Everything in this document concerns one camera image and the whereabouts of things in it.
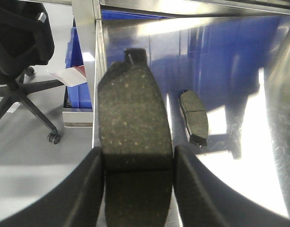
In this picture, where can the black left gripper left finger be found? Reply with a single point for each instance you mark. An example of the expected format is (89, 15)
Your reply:
(75, 202)

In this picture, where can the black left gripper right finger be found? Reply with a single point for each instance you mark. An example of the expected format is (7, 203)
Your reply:
(206, 201)

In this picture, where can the brake pad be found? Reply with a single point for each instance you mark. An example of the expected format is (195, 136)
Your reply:
(195, 117)
(136, 142)

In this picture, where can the blue floor bin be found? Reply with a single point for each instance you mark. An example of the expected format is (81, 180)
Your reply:
(78, 91)

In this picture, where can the white paper sheet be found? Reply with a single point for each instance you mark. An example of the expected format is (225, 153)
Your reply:
(67, 76)

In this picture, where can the black office chair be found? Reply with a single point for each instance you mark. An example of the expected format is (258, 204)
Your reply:
(25, 41)

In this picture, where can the stainless steel shelf frame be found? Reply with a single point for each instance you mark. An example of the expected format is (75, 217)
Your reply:
(88, 17)

